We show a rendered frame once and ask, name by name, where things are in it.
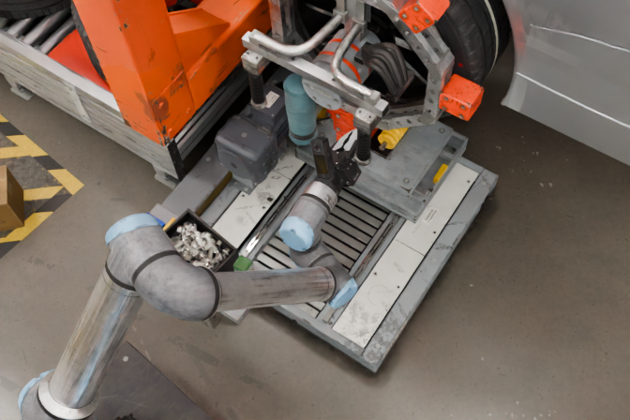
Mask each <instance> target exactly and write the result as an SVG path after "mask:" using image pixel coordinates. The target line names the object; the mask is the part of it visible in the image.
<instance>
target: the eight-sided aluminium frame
mask: <svg viewBox="0 0 630 420"><path fill-rule="evenodd" d="M363 1H365V2H366V3H367V4H369V5H371V6H373V7H375V8H378V9H380V10H382V11H383V12H384V13H385V14H387V16H388V17H389V18H390V20H391V21H392V22H393V24H394V25H395V26H396V28H397V29H398V31H399V32H400V33H401V35H402V36H404V38H405V39H406V40H407V42H408V43H409V44H410V46H411V47H412V49H413V50H414V51H415V53H416V54H417V55H418V57H419V58H420V59H421V61H422V62H423V63H424V65H425V66H426V67H427V70H428V75H427V89H426V95H425V100H424V101H418V102H413V103H407V104H400V105H395V106H389V111H388V112H387V114H386V115H385V116H384V118H382V120H381V121H380V122H379V124H378V125H377V126H376V128H379V129H381V130H390V129H395V128H409V127H417V126H424V125H427V126H428V125H432V124H435V123H436V122H437V120H438V119H439V117H440V116H441V115H442V113H443V110H442V109H440V108H439V107H438V105H439V99H440V93H441V91H442V90H443V88H444V87H445V85H446V84H447V83H448V81H449V80H450V78H451V75H452V70H453V65H454V64H455V63H454V59H455V56H454V55H453V54H452V53H451V51H450V48H448V47H447V46H446V45H445V44H444V42H443V40H442V39H441V38H440V36H439V35H438V34H437V32H436V31H435V29H434V28H433V27H432V25H431V26H430V27H428V28H426V29H424V30H423V31H421V32H419V33H417V34H415V33H414V32H413V30H412V29H411V28H410V27H409V26H408V25H407V24H406V23H405V22H404V21H402V19H401V18H400V17H399V16H398V13H399V11H400V10H401V9H402V8H403V6H404V5H405V4H406V3H407V1H408V0H363ZM268 3H269V10H270V18H271V25H272V33H273V35H272V38H273V39H274V40H276V41H278V42H281V43H283V44H286V45H299V44H302V43H304V42H305V41H304V40H303V39H302V38H301V37H300V36H299V34H298V33H297V31H296V29H295V21H294V10H293V0H268ZM296 56H298V57H300V58H302V59H304V60H306V61H308V62H309V63H312V62H313V61H314V59H315V58H316V57H317V56H316V54H315V53H314V52H313V51H309V52H307V53H304V54H301V55H296ZM359 107H360V106H358V105H356V104H354V103H352V102H350V101H349V100H346V101H345V103H344V104H343V105H342V106H341V108H340V109H342V110H344V111H346V112H348V113H351V114H355V112H356V111H357V110H358V109H359Z"/></svg>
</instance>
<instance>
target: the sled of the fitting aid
mask: <svg viewBox="0 0 630 420"><path fill-rule="evenodd" d="M325 112H326V108H323V109H322V110H321V112H320V113H319V114H318V117H317V118H316V120H318V119H322V118H325V117H327V115H326V114H325ZM468 139H469V138H467V137H465V136H463V135H461V134H459V133H457V132H455V131H454V130H453V133H452V137H451V138H450V139H449V141H448V142H447V144H446V145H445V147H444V148H443V149H442V151H441V153H440V154H439V155H438V156H437V158H436V159H435V160H434V162H433V163H432V165H431V166H430V168H429V169H428V170H427V172H426V174H425V175H424V177H423V178H422V179H421V181H420V182H419V184H418V185H417V187H416V188H415V190H414V191H413V192H412V194H411V196H410V197H409V198H408V197H406V196H404V195H403V194H401V193H399V192H397V191H395V190H393V189H392V188H390V187H388V186H386V185H385V184H383V183H381V182H379V181H377V180H375V179H374V178H372V177H370V176H368V175H366V174H364V173H363V172H361V174H360V176H359V177H358V179H357V181H356V182H355V184H354V186H353V187H350V186H349V188H352V189H354V190H355V191H357V192H359V193H361V194H363V195H364V196H366V197H368V198H370V199H371V200H372V201H374V202H376V203H379V204H380V205H382V206H384V207H386V208H388V209H389V210H391V211H393V212H395V213H396V214H398V215H400V216H402V217H404V218H406V219H408V220H409V221H411V222H412V223H414V224H415V223H416V221H417V220H418V219H419V218H420V216H421V215H422V214H423V212H424V211H425V209H426V208H427V206H428V204H429V203H430V201H431V200H432V198H433V197H434V195H435V194H436V192H437V191H438V190H439V188H440V187H441V185H442V184H443V182H444V180H445V179H446V177H447V176H448V174H449V173H450V172H451V171H452V169H453V168H454V167H455V165H456V164H457V162H458V160H459V159H460V157H461V156H462V154H463V153H464V151H465V150H466V146H467V142H468ZM294 151H295V157H296V158H298V159H300V160H302V161H304V162H306V164H308V165H310V166H312V167H314V168H315V169H316V166H315V162H314V157H313V153H312V148H311V144H306V145H300V144H296V145H295V146H294Z"/></svg>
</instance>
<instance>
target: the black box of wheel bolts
mask: <svg viewBox="0 0 630 420"><path fill-rule="evenodd" d="M164 232H165V233H166V234H167V235H168V236H169V238H170V239H171V241H172V243H173V244H174V246H175V247H176V249H177V250H178V252H179V253H180V255H181V256H182V258H183V259H184V260H185V261H187V262H188V263H190V264H192V265H194V266H204V267H207V268H209V269H210V270H211V271H213V273H218V272H234V270H233V264H234V263H235V261H236V260H237V259H238V258H239V254H238V249H237V248H236V247H235V246H233V245H232V244H231V243H230V242H229V241H227V240H226V239H225V238H224V237H223V236H222V235H220V234H219V233H218V232H217V231H215V230H214V229H213V228H212V227H211V226H209V225H208V224H207V223H206V222H205V221H203V220H202V219H201V218H200V217H198V216H197V215H196V214H195V213H194V212H192V211H191V210H190V209H189V208H188V209H187V210H186V211H185V212H184V213H183V214H182V215H181V216H180V217H179V218H177V219H176V220H175V221H174V222H173V223H172V224H171V225H170V226H169V227H168V228H167V229H166V230H164Z"/></svg>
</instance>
